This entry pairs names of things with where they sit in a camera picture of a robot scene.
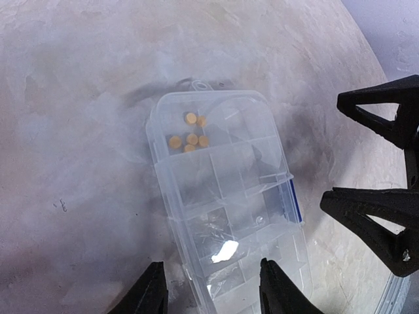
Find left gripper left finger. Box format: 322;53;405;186
109;262;168;314

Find orange pills in organizer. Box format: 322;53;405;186
168;112;210;152

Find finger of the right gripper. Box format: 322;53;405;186
320;188;418;277
337;75;418;149

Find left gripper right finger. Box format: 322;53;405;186
259;258;323;314

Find clear plastic pill organizer box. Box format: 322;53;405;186
146;80;312;313

